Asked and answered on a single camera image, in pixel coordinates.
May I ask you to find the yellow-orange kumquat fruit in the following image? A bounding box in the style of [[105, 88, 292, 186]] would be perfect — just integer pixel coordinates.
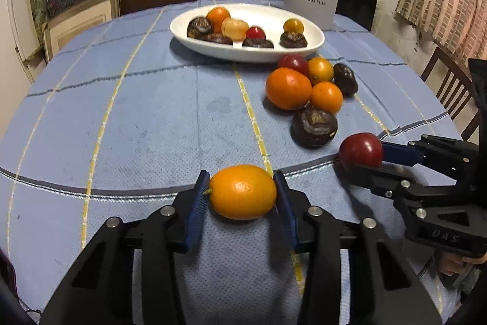
[[283, 18, 305, 34]]

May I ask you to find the person's right hand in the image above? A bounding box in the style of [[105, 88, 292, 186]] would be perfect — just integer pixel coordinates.
[[437, 252, 487, 276]]

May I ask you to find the wooden chair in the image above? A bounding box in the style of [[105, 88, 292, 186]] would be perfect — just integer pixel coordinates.
[[420, 46, 474, 121]]

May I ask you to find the small orange kumquat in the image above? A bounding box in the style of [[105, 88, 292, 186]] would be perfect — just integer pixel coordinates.
[[310, 82, 343, 114]]

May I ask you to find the yellow-orange cherry tomato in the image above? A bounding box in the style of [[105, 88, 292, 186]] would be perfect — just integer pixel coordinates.
[[308, 57, 334, 86]]

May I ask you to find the large orange tangerine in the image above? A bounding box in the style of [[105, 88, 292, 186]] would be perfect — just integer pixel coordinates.
[[265, 68, 312, 111]]

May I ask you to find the dark red cherry tomato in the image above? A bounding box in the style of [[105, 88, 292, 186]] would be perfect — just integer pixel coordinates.
[[278, 55, 309, 77]]

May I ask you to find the blue checked tablecloth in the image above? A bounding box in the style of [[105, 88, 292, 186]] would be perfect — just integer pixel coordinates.
[[1, 3, 458, 318]]

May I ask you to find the white oval plate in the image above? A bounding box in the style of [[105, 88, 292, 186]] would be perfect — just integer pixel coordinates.
[[170, 3, 325, 63]]

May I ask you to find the peeled pale tangerine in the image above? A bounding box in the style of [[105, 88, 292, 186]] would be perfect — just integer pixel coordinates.
[[220, 17, 249, 42]]

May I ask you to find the framed picture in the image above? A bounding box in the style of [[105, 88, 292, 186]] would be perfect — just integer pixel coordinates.
[[43, 0, 120, 62]]

